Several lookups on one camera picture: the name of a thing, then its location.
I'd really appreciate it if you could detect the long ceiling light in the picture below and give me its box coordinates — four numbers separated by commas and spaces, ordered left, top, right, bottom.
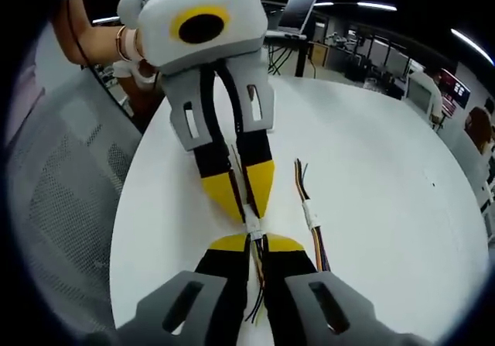
312, 0, 398, 12
449, 27, 495, 67

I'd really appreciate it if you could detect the grey mesh office chair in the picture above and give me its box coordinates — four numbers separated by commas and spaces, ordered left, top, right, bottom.
6, 66, 145, 337

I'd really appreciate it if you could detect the open silver laptop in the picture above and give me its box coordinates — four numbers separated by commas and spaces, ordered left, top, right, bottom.
266, 0, 326, 40

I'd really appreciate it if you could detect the multicoloured JST connector cable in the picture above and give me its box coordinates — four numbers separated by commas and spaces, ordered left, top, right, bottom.
230, 142, 265, 239
244, 232, 274, 326

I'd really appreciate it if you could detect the red display screen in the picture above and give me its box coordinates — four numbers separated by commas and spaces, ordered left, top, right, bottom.
439, 69, 472, 111

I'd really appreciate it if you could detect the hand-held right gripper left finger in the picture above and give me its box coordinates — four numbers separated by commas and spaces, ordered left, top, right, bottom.
115, 234, 249, 346

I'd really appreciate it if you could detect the thin black cable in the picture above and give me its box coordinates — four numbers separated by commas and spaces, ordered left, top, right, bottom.
63, 0, 92, 69

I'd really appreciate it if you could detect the thin bracelet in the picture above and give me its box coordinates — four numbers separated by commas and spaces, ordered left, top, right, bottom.
115, 24, 131, 61

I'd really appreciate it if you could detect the person's left hand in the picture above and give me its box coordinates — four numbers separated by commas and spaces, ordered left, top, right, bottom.
125, 28, 160, 86

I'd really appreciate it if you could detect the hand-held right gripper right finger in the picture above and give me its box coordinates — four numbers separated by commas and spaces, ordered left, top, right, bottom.
261, 234, 388, 346

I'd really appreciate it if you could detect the background desk with black legs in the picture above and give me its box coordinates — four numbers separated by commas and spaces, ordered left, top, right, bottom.
262, 30, 316, 79

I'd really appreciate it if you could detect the spare multicoloured wire bundle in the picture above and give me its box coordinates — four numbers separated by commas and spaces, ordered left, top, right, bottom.
293, 158, 332, 272

